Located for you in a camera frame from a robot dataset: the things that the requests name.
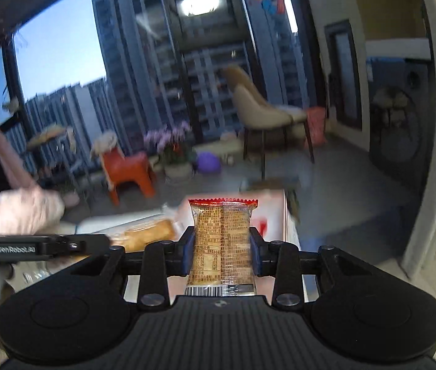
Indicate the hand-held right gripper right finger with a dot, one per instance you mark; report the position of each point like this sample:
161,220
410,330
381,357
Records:
254,258

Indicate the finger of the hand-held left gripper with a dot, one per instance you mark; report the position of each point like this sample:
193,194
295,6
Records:
98,244

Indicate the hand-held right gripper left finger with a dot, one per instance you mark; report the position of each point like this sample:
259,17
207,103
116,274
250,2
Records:
189,254

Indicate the red edged cracker packet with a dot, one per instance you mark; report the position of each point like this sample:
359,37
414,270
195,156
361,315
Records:
221,239

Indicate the golden bread packet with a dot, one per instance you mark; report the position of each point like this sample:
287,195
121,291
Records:
148,233

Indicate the person's left forearm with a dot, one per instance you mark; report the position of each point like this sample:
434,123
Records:
17,208

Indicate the white fluffy blanket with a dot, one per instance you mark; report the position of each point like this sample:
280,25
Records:
98,223

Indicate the orange child chair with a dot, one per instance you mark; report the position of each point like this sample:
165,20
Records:
129,169

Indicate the purple ball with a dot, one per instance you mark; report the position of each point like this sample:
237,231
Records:
208,163

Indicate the white plush toy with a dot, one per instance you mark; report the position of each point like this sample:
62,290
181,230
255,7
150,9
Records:
106,142

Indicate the potted purple orchid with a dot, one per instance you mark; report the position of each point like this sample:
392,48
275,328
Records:
171,150

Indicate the black metal plant stand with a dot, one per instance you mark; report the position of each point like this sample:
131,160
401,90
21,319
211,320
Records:
50,135

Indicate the red bag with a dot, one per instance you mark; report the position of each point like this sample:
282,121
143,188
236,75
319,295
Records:
315,127

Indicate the beige upholstered chair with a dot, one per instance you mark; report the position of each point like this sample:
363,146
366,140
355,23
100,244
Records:
256,108

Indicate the black framed panel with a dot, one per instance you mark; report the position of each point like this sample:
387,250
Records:
343,77

